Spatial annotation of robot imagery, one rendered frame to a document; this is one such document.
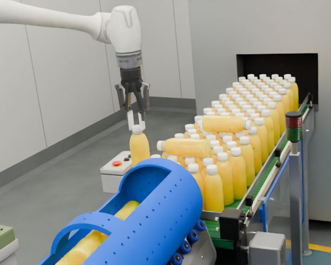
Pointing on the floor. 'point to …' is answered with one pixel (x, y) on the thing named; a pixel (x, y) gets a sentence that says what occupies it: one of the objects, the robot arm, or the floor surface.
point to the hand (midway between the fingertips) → (136, 121)
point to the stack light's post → (295, 208)
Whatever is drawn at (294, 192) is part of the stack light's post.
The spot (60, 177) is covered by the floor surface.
